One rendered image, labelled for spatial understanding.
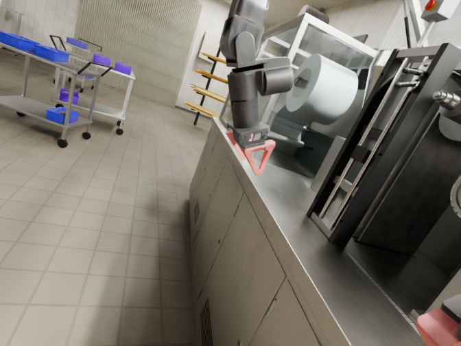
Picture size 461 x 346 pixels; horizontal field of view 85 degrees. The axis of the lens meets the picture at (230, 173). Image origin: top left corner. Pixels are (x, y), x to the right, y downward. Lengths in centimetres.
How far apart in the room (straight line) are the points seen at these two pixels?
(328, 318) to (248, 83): 45
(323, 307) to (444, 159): 59
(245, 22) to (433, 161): 66
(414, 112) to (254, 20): 44
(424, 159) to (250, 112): 55
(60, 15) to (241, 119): 878
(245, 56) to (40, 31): 891
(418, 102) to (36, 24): 911
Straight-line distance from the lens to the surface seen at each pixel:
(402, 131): 74
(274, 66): 54
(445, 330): 23
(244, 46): 49
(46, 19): 926
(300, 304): 64
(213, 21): 911
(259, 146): 49
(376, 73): 120
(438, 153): 92
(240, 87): 51
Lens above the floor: 118
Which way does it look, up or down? 17 degrees down
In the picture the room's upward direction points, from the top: 22 degrees clockwise
